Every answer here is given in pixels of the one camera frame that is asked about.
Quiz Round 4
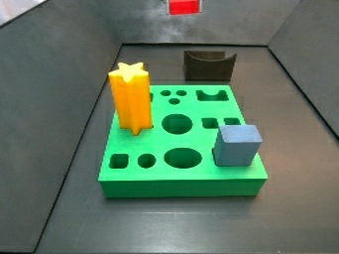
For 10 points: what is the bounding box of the red double-square block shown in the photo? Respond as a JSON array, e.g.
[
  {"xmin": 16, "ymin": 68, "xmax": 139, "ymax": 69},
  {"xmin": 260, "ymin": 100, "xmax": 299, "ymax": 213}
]
[{"xmin": 168, "ymin": 0, "xmax": 200, "ymax": 15}]

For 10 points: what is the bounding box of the green shape-sorting board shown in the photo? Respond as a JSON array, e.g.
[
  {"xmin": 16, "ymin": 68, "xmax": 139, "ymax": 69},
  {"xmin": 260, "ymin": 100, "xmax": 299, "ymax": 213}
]
[{"xmin": 97, "ymin": 84, "xmax": 267, "ymax": 197}]

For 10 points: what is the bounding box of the blue square block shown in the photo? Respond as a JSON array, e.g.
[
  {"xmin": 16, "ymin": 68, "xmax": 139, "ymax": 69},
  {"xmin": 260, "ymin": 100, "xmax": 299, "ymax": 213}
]
[{"xmin": 212, "ymin": 125, "xmax": 261, "ymax": 167}]

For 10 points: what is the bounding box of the yellow star prism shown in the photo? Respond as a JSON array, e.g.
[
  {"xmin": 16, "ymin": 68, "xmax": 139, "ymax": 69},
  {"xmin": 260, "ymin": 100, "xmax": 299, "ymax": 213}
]
[{"xmin": 108, "ymin": 63, "xmax": 152, "ymax": 135}]

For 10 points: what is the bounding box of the black curved block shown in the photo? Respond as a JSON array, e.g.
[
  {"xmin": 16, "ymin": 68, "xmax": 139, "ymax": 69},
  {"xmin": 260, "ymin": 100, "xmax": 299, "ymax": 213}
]
[{"xmin": 184, "ymin": 51, "xmax": 237, "ymax": 81}]

